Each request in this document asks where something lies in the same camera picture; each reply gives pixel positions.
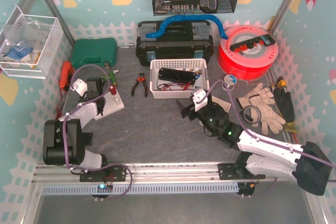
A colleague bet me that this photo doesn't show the large red spring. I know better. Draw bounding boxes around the large red spring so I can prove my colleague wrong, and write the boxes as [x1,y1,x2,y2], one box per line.
[110,85,117,95]

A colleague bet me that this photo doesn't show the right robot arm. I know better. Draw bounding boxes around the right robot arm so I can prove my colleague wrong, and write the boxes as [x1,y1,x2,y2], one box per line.
[176,89,333,196]

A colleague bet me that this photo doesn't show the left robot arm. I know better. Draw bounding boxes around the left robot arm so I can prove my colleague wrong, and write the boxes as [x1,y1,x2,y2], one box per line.
[43,78,127,188]

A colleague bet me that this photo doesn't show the small white tray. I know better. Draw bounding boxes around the small white tray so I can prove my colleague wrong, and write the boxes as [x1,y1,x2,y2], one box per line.
[212,96,231,113]

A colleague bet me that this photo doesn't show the white peg fixture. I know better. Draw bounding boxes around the white peg fixture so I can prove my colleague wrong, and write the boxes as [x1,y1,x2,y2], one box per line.
[94,91,124,120]

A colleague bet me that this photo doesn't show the orange multimeter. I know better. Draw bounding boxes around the orange multimeter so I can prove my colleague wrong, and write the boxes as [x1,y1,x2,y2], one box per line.
[59,61,74,92]

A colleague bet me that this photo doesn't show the white perforated basket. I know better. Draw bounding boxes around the white perforated basket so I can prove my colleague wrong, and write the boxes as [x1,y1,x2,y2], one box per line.
[150,58,209,99]

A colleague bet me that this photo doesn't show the red multimeter leads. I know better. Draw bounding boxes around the red multimeter leads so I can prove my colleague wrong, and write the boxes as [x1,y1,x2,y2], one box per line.
[55,90,65,120]

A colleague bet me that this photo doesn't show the green plastic case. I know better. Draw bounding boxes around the green plastic case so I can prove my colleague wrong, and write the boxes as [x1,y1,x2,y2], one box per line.
[70,38,118,69]

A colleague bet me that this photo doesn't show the tape roll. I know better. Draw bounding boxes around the tape roll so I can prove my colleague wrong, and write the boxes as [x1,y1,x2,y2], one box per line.
[242,105,261,124]

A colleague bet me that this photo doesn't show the orange black pliers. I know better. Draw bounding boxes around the orange black pliers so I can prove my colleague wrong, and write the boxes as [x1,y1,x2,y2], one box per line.
[131,73,148,97]

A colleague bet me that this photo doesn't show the white work gloves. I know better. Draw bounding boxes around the white work gloves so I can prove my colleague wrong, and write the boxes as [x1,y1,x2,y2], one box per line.
[236,83,286,135]

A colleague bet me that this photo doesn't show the red filament spool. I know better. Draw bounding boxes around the red filament spool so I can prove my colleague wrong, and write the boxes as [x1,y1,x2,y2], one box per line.
[217,25,279,81]

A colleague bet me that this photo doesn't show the black toolbox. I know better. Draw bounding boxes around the black toolbox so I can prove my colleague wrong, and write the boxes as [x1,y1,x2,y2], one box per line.
[135,20,214,67]

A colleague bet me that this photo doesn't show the black glove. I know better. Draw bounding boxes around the black glove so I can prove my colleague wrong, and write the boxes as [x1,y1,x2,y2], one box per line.
[274,88,295,123]

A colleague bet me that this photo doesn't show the clear acrylic box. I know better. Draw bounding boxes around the clear acrylic box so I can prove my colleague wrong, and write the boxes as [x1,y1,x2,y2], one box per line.
[1,7,64,79]

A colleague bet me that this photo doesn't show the blue white gloves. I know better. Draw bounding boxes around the blue white gloves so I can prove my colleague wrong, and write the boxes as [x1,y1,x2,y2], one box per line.
[5,41,34,62]

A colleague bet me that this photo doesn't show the black red connector strip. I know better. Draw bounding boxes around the black red connector strip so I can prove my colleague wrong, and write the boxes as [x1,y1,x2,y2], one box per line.
[229,34,276,52]

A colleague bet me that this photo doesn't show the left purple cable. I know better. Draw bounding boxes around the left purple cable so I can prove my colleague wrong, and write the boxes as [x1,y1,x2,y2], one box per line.
[61,63,134,199]

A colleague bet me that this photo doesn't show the purple cable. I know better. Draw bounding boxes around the purple cable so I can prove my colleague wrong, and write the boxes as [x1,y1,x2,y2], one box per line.
[194,79,336,199]
[61,63,134,199]

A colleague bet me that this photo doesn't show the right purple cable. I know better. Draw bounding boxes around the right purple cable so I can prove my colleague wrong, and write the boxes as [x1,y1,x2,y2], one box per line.
[194,79,336,199]

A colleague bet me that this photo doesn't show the solder wire spool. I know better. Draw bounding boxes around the solder wire spool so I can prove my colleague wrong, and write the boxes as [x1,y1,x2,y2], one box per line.
[222,74,237,91]

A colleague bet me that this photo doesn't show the aluminium rail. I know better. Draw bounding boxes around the aluminium rail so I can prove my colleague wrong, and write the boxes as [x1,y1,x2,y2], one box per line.
[32,162,293,184]

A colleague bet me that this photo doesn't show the blue corrugated hose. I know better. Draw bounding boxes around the blue corrugated hose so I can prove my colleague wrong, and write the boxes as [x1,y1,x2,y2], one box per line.
[146,14,229,39]

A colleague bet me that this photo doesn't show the grey slotted cable duct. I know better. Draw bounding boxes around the grey slotted cable duct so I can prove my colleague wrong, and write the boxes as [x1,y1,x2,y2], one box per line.
[42,182,239,196]

